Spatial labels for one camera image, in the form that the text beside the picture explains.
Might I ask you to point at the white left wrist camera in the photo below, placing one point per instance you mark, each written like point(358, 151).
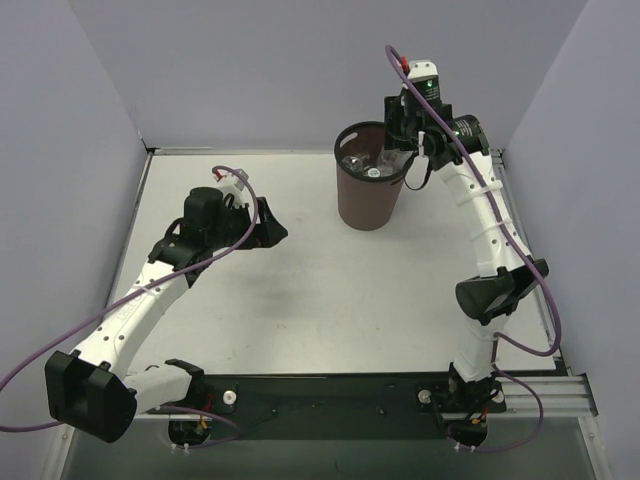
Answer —
point(231, 187)

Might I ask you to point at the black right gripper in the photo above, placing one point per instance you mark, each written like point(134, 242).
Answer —
point(396, 126)

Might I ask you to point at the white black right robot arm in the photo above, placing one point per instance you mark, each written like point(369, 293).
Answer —
point(456, 147)

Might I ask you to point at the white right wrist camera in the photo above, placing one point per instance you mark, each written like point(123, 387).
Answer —
point(422, 70)

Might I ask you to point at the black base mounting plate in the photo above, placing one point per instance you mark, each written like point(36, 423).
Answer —
point(365, 406)

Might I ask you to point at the aluminium table edge rail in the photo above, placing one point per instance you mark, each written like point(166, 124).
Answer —
point(140, 204)

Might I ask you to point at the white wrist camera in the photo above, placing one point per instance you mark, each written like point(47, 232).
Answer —
point(231, 187)
point(422, 70)

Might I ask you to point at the brown plastic bin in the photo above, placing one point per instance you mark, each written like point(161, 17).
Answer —
point(363, 203)

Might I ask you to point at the aluminium front rail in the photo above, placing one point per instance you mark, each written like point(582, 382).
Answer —
point(526, 394)

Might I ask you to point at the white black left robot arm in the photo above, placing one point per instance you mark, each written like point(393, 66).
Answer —
point(120, 350)

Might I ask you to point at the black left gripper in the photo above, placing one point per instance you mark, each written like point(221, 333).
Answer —
point(258, 223)

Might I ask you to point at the clear bottle orange blue label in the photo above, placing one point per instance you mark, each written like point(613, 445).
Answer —
point(354, 163)

